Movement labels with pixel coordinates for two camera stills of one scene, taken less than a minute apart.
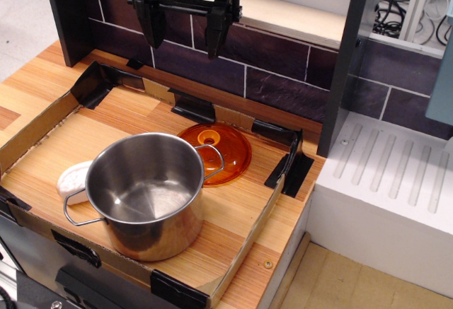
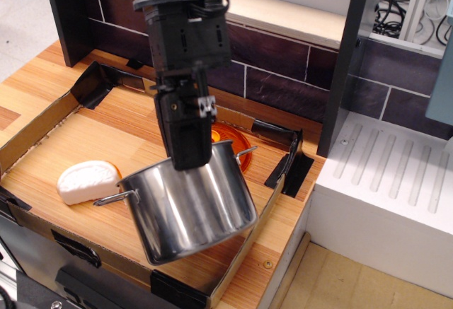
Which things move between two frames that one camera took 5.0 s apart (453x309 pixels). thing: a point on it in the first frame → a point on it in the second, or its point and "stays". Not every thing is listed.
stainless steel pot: (149, 189) → (186, 214)
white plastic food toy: (72, 179) stays
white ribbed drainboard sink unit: (385, 199) stays
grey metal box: (441, 105) stays
